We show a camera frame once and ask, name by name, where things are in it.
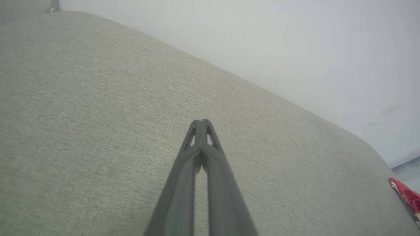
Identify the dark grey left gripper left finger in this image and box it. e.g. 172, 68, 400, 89
144, 120, 201, 236

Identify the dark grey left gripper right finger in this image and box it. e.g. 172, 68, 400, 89
201, 120, 258, 236

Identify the red basketball jersey white trim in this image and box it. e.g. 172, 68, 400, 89
389, 178, 420, 228

